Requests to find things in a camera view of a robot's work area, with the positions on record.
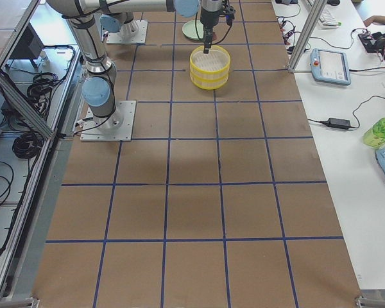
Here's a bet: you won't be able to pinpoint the teach pendant on desk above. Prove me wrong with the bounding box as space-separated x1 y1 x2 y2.
310 48 351 86

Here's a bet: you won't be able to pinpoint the black device on floor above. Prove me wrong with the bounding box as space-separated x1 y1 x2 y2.
10 23 44 68

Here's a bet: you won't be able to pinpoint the person's hand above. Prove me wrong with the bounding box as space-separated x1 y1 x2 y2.
364 15 385 27

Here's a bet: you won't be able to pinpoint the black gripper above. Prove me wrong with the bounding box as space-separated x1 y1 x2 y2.
200 8 235 54

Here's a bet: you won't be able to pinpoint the yellow bamboo steamer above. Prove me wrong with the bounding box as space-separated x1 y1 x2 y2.
190 73 229 90
189 46 231 80

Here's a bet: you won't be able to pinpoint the black electronics board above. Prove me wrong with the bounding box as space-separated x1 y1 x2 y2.
358 30 385 61

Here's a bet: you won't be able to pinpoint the black power adapter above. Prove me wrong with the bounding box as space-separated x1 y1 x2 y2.
319 117 352 130

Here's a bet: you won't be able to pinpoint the aluminium frame post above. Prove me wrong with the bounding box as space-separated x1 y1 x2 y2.
287 0 327 73

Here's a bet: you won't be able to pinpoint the aluminium side frame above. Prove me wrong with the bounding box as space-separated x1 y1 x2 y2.
0 1 81 301

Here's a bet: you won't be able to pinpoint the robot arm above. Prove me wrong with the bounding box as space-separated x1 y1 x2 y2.
174 0 235 54
47 0 187 76

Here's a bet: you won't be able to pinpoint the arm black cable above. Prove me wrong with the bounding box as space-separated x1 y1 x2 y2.
194 12 235 44

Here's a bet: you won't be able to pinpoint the light green plate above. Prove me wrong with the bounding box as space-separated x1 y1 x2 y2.
182 20 203 40

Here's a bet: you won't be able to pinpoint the white keyboard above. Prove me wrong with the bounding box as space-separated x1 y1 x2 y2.
318 8 341 29

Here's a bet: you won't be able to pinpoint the coiled black cables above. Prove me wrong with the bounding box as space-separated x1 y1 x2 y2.
12 131 44 160

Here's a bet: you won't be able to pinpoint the green plastic bottle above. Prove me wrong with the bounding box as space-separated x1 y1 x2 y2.
363 117 385 148

